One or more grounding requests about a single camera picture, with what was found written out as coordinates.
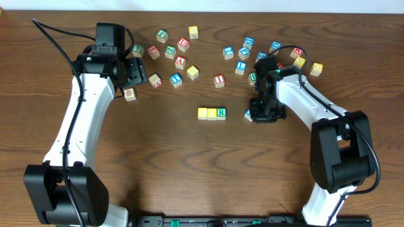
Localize green R block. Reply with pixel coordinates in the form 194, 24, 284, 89
217, 108, 227, 120

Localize yellow S block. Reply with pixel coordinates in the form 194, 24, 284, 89
187, 66, 199, 80

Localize blue L block lower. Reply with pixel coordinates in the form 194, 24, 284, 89
235, 61, 247, 75

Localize yellow K block right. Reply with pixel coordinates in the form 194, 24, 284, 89
292, 56, 306, 69

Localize blue T block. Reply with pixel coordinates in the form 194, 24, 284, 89
170, 73, 182, 88

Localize green Z block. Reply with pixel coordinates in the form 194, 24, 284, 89
165, 45, 176, 59

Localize blue D block upper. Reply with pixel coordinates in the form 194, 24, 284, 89
243, 37, 255, 50

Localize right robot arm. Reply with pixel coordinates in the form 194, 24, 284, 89
249, 57, 381, 226

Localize yellow G block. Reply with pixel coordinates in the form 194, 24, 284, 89
310, 62, 323, 76

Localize green B block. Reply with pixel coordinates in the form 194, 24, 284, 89
248, 73, 256, 86

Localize blue D block right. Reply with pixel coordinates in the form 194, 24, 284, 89
269, 41, 282, 55

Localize blue 2 block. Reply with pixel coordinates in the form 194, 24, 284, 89
223, 46, 234, 60

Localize blue L block top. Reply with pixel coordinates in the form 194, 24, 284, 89
244, 109, 253, 122

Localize green J block top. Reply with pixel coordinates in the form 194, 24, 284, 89
156, 29, 169, 44

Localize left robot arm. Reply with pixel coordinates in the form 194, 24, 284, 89
23, 23, 147, 226

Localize plain yellow block top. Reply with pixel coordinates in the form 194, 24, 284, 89
189, 26, 199, 39

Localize blue d block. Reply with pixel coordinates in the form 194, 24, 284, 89
269, 41, 282, 55
243, 37, 255, 50

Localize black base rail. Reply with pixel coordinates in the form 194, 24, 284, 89
131, 215, 373, 227

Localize yellow O block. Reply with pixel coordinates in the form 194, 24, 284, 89
207, 108, 217, 120

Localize blue 5 block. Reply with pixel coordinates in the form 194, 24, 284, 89
256, 52, 268, 62

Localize blue P block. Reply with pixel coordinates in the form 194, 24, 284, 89
238, 47, 251, 60

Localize plain wooden picture block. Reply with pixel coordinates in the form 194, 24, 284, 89
124, 88, 136, 102

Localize red-sided wooden block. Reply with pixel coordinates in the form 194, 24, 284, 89
148, 74, 162, 88

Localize red M block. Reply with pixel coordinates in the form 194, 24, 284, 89
290, 47, 304, 59

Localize red A block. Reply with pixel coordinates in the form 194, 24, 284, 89
175, 55, 186, 69

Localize blue l block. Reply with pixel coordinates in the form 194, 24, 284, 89
244, 109, 253, 122
235, 61, 247, 75

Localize green 7 block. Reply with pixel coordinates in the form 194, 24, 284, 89
132, 45, 145, 58

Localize red I block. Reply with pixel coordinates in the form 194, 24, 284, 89
213, 74, 225, 88

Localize red U block left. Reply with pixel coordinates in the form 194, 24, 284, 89
177, 37, 190, 52

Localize yellow C block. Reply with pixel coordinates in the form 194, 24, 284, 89
198, 107, 208, 120

